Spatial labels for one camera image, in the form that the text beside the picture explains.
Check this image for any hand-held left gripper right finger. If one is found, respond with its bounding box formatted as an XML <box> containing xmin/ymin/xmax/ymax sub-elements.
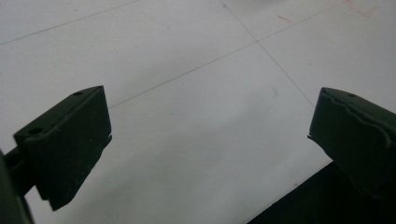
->
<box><xmin>307</xmin><ymin>87</ymin><xmax>396</xmax><ymax>201</ymax></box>

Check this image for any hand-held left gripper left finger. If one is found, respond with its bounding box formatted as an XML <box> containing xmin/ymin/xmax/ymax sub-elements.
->
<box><xmin>13</xmin><ymin>85</ymin><xmax>113</xmax><ymax>212</ymax></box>

